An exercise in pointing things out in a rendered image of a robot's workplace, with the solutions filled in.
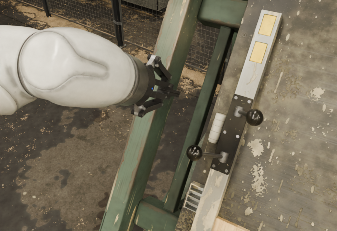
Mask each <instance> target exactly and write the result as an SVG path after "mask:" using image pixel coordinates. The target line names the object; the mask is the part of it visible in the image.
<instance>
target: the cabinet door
mask: <svg viewBox="0 0 337 231"><path fill-rule="evenodd" d="M212 231H250V230H247V229H245V228H243V227H241V226H238V225H236V224H234V223H232V222H230V221H227V220H225V219H223V218H221V217H219V216H218V217H217V218H216V220H215V223H214V226H213V229H212Z"/></svg>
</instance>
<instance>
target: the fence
mask: <svg viewBox="0 0 337 231"><path fill-rule="evenodd" d="M265 14H266V15H271V16H276V17H277V18H276V21H275V24H274V27H273V30H272V33H271V36H266V35H262V34H259V30H260V27H261V24H262V21H263V17H264V15H265ZM281 21H282V13H278V12H273V11H267V10H261V14H260V17H259V20H258V23H257V26H256V29H255V32H254V35H253V38H252V41H251V45H250V48H249V51H248V54H247V57H246V60H245V63H244V66H243V69H242V72H241V75H240V79H239V82H238V85H237V88H236V91H235V94H237V95H241V96H244V97H248V98H251V99H253V103H252V106H251V109H253V107H254V104H255V101H256V98H257V95H258V91H259V88H260V85H261V82H262V79H263V76H264V73H265V70H266V67H267V64H268V61H269V58H270V55H271V52H272V49H273V46H274V43H275V40H276V37H277V34H278V30H279V27H280V24H281ZM255 42H261V43H265V44H267V48H266V51H265V54H264V57H263V60H262V63H261V64H260V63H256V62H252V61H250V58H251V54H252V51H253V48H254V45H255ZM251 109H250V110H251ZM247 125H248V123H247V122H246V124H245V127H244V130H243V133H242V136H241V139H240V142H239V146H238V149H237V152H236V155H235V158H234V161H233V164H232V167H231V170H230V173H229V175H225V174H223V173H220V172H218V171H215V170H213V169H210V171H209V175H208V178H207V181H206V184H205V187H204V190H203V193H202V196H201V199H200V202H199V205H198V209H197V212H196V215H195V218H194V221H193V224H192V227H191V230H190V231H212V229H213V226H214V223H215V220H216V218H217V216H218V213H219V210H220V207H221V204H222V201H223V198H224V195H225V192H226V189H227V186H228V183H229V180H230V177H231V174H232V171H233V168H234V165H235V162H236V159H237V155H238V152H239V149H240V146H241V143H242V140H243V137H244V134H245V131H246V128H247Z"/></svg>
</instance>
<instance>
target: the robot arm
mask: <svg viewBox="0 0 337 231"><path fill-rule="evenodd" d="M147 59H148V62H147V63H143V62H142V61H141V60H140V59H138V58H137V57H134V56H132V55H130V54H128V53H126V52H124V51H123V50H122V49H121V48H120V47H119V46H117V45H116V44H114V43H113V42H111V41H109V40H107V39H105V38H103V37H101V36H99V35H97V34H94V33H91V32H88V31H85V30H82V29H78V28H73V27H52V28H47V29H43V30H37V29H34V28H29V27H23V26H10V25H0V115H12V114H13V113H14V112H15V111H17V110H18V109H20V108H21V107H23V106H25V105H26V104H28V103H30V102H32V101H34V100H36V99H37V98H41V99H45V100H49V101H50V102H52V103H55V104H57V105H61V106H68V107H81V108H101V107H107V106H109V105H112V106H115V105H118V106H120V105H121V106H130V105H134V108H133V109H132V111H131V114H133V115H135V116H138V117H141V118H142V117H143V116H144V115H145V114H147V113H148V112H151V111H153V110H156V109H158V108H161V107H162V106H163V100H164V99H166V100H169V99H170V96H175V97H179V94H180V91H177V90H174V89H173V86H174V85H173V84H171V83H169V80H171V78H172V76H171V74H170V73H169V71H168V70H167V69H166V67H165V66H164V65H163V63H162V61H161V57H160V56H157V55H153V54H148V56H147ZM154 71H155V72H156V73H157V74H158V75H159V76H160V77H161V80H158V79H156V78H155V73H154ZM155 85H157V86H158V90H157V91H154V86H155ZM150 97H153V98H156V99H152V100H149V101H147V100H148V99H149V98H150Z"/></svg>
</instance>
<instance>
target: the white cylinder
mask: <svg viewBox="0 0 337 231"><path fill-rule="evenodd" d="M226 117H227V116H226V115H224V114H221V113H216V115H215V119H214V122H213V125H212V128H211V131H210V134H209V139H208V140H209V142H211V143H215V144H217V143H218V141H219V138H220V135H221V132H222V129H223V126H224V123H225V120H226Z"/></svg>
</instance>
